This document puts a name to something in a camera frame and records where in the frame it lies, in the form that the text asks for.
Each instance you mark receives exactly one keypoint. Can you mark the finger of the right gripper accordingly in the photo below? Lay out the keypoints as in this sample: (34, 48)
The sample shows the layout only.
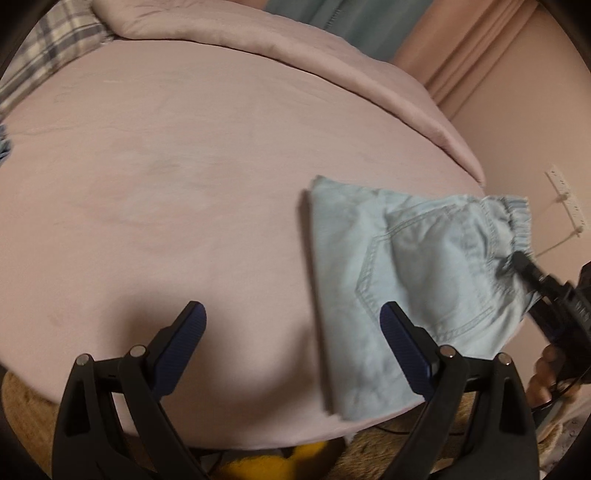
(529, 271)

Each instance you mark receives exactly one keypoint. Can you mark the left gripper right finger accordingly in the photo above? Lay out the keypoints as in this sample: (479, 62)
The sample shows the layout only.
(500, 440)

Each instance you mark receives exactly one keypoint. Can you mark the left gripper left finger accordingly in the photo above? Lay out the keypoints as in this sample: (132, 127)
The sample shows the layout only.
(89, 442)

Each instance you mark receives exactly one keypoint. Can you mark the light blue strawberry pants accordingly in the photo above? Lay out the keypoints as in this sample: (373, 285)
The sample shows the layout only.
(446, 262)

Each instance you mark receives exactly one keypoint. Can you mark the person's right hand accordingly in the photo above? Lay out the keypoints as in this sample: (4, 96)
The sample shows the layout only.
(538, 391)

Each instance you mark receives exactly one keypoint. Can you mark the yellow plush item under bed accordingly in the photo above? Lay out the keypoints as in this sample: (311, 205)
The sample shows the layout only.
(309, 461)

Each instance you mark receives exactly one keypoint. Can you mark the pink curtain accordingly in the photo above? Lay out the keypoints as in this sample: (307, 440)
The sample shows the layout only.
(456, 44)

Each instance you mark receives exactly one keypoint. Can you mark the pink bed sheet mattress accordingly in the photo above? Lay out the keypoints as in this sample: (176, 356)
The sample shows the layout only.
(148, 174)

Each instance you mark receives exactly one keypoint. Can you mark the teal curtain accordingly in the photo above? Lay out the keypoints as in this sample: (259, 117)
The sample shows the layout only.
(378, 28)

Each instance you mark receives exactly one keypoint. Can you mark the folded blue denim garment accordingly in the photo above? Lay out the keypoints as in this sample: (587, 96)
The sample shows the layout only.
(5, 144)

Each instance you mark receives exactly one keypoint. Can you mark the pink folded duvet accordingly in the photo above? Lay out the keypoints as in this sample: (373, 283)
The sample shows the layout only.
(234, 26)

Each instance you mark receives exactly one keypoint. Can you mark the plaid pillow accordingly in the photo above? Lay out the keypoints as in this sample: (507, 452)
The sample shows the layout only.
(67, 32)

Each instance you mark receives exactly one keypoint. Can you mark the white wall power strip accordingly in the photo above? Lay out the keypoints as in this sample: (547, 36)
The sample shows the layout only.
(567, 198)

